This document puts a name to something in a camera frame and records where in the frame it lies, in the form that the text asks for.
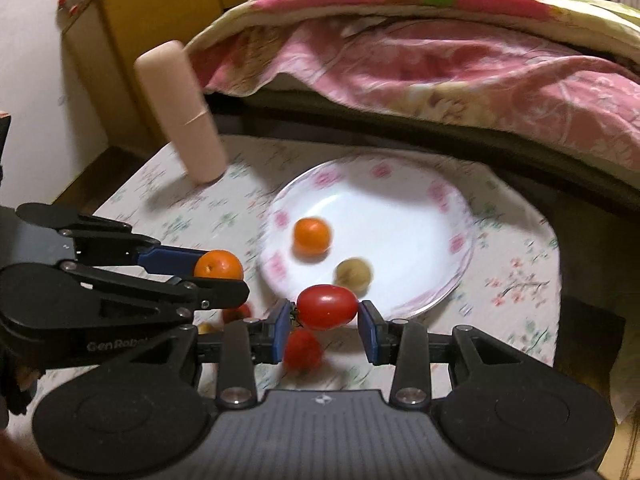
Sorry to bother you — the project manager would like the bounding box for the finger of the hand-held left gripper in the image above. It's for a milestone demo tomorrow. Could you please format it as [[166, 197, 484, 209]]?
[[16, 203, 211, 276], [59, 261, 251, 320]]

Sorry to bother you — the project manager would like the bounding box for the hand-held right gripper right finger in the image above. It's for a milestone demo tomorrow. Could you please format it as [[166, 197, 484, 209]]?
[[357, 300, 528, 409]]

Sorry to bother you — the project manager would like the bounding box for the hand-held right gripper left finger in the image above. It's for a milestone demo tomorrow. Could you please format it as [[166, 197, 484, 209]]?
[[120, 299, 297, 409]]

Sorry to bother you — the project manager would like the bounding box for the small orange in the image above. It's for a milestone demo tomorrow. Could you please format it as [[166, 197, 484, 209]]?
[[292, 216, 333, 257], [194, 250, 245, 282]]

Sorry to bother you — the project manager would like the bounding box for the oval red tomato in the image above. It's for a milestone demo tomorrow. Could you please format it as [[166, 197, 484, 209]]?
[[296, 284, 360, 331]]

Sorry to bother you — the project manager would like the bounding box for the white floral plate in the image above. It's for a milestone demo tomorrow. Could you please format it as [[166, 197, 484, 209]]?
[[259, 156, 476, 329]]

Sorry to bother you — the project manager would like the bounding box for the pink ribbed bottle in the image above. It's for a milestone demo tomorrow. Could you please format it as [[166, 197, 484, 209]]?
[[134, 40, 229, 185]]

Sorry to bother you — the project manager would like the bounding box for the floral tablecloth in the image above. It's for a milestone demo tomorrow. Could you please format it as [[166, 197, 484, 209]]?
[[37, 132, 561, 396]]

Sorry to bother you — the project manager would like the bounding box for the wooden cabinet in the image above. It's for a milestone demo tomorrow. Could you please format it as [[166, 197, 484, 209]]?
[[60, 0, 291, 150]]

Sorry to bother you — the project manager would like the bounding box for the pink floral blanket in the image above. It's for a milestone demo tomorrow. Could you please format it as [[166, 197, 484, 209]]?
[[182, 0, 640, 163]]

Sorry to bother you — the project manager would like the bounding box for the dark bed frame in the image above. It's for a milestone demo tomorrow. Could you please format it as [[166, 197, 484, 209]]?
[[205, 85, 640, 211]]

